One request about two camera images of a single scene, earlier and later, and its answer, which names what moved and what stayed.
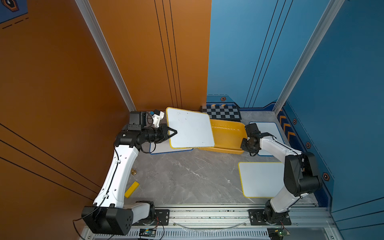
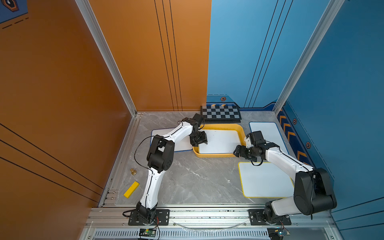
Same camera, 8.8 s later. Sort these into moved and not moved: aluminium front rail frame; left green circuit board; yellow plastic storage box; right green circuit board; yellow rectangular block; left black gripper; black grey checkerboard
Moved: left black gripper; yellow plastic storage box
Not moved: left green circuit board; right green circuit board; black grey checkerboard; yellow rectangular block; aluminium front rail frame
